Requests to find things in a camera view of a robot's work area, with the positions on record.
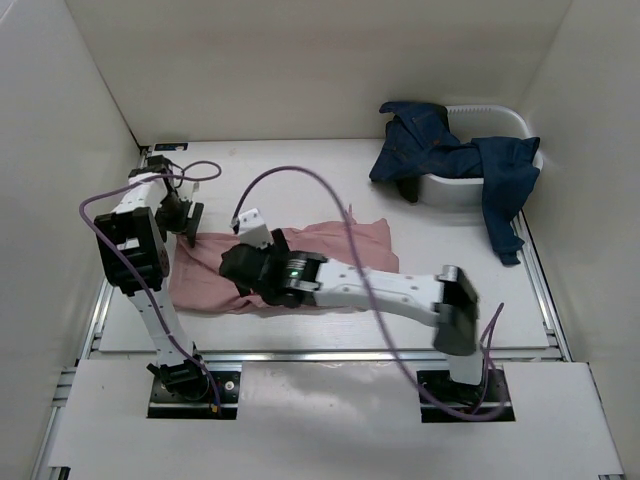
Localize pink trousers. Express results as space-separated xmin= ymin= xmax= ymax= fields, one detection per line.
xmin=169 ymin=210 xmax=399 ymax=314

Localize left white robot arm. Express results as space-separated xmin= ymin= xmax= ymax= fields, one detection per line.
xmin=88 ymin=155 xmax=212 ymax=401

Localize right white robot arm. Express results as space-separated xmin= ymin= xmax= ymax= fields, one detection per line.
xmin=219 ymin=244 xmax=486 ymax=400

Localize dark blue jeans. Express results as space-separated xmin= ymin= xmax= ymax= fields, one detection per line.
xmin=369 ymin=101 xmax=540 ymax=267

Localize white plastic basket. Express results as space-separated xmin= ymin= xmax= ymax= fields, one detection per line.
xmin=419 ymin=105 xmax=544 ymax=210

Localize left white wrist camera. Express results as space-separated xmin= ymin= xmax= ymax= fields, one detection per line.
xmin=176 ymin=180 xmax=200 ymax=200

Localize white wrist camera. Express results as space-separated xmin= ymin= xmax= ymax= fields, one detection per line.
xmin=231 ymin=208 xmax=273 ymax=249
xmin=176 ymin=180 xmax=200 ymax=200

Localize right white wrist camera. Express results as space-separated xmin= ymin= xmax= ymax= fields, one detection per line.
xmin=231 ymin=208 xmax=273 ymax=249

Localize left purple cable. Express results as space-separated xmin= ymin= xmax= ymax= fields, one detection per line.
xmin=78 ymin=159 xmax=223 ymax=401

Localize purple cable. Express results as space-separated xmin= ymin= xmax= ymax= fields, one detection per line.
xmin=78 ymin=159 xmax=223 ymax=401
xmin=231 ymin=165 xmax=506 ymax=418

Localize aluminium left rail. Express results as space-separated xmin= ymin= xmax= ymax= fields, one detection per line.
xmin=74 ymin=144 xmax=153 ymax=361

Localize aluminium front rail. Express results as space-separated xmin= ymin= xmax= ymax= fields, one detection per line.
xmin=51 ymin=343 xmax=571 ymax=408

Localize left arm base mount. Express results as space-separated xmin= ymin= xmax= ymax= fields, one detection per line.
xmin=147 ymin=360 xmax=241 ymax=420

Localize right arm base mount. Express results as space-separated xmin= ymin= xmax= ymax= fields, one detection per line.
xmin=416 ymin=369 xmax=516 ymax=422

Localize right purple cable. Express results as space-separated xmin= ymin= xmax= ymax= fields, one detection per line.
xmin=231 ymin=165 xmax=506 ymax=418

